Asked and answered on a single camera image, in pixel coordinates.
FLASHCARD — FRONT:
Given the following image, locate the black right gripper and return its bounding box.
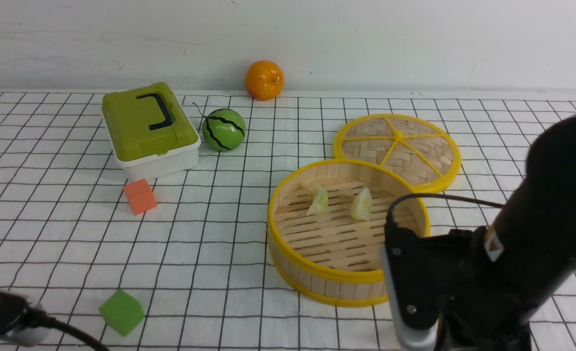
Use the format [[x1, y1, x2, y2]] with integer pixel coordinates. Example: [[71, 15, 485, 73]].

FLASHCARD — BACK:
[[381, 208, 532, 351]]

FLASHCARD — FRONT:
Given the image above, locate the green dumpling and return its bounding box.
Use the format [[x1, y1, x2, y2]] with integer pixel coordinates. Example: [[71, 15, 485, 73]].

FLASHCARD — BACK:
[[350, 187, 373, 221], [306, 183, 329, 216]]

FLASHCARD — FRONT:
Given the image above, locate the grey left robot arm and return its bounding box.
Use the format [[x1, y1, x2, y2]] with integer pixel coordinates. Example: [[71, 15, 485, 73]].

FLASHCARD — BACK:
[[0, 290, 49, 347]]

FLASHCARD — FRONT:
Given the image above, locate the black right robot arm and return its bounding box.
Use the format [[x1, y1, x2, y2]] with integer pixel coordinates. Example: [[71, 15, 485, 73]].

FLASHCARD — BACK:
[[380, 114, 576, 351]]

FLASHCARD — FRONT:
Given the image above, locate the yellow bamboo steamer tray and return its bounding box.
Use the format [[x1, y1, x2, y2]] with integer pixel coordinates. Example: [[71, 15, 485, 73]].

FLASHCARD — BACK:
[[267, 158, 414, 308]]

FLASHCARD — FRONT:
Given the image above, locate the yellow bamboo steamer lid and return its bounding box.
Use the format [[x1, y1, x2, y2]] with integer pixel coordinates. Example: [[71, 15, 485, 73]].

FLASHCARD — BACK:
[[333, 114, 462, 193]]

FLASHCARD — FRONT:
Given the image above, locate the white grid tablecloth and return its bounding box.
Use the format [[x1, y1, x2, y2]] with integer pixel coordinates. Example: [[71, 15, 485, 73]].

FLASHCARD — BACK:
[[0, 91, 576, 351]]

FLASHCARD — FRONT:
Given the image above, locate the green toy watermelon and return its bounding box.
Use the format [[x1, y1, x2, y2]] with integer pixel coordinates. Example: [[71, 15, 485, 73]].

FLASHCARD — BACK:
[[201, 108, 247, 152]]

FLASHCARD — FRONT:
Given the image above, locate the orange toy fruit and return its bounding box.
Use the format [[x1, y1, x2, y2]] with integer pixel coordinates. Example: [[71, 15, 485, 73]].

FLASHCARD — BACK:
[[245, 60, 285, 101]]

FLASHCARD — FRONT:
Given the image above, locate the orange foam cube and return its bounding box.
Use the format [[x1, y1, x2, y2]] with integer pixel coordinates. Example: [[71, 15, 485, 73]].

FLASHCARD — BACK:
[[123, 178, 157, 215]]

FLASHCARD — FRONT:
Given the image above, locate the green foam cube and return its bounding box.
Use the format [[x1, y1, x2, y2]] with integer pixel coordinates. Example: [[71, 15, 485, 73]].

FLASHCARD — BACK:
[[99, 290, 145, 337]]

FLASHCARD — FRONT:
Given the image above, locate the green lidded white box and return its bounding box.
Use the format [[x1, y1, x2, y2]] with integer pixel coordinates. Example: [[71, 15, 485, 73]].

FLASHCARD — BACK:
[[102, 82, 201, 182]]

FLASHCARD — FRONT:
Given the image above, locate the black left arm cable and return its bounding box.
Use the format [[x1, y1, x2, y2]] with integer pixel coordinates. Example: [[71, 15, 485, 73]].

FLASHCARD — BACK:
[[29, 310, 110, 351]]

